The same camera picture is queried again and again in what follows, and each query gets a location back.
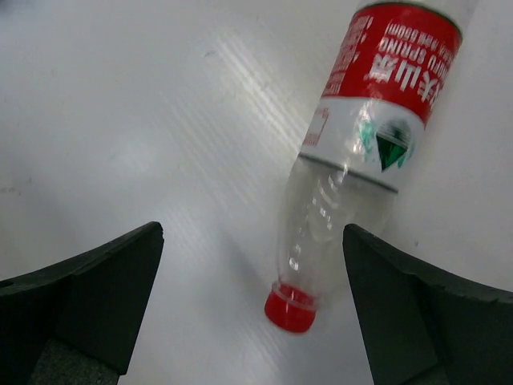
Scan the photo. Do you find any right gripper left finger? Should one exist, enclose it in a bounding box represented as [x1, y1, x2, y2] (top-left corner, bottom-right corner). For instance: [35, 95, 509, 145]
[1, 222, 164, 384]

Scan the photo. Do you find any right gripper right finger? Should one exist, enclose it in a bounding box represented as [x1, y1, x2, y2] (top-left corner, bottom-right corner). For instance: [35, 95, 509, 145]
[343, 225, 512, 384]

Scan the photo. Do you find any red label clear bottle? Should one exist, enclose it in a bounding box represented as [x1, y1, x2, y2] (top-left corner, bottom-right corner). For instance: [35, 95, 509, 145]
[264, 1, 476, 334]

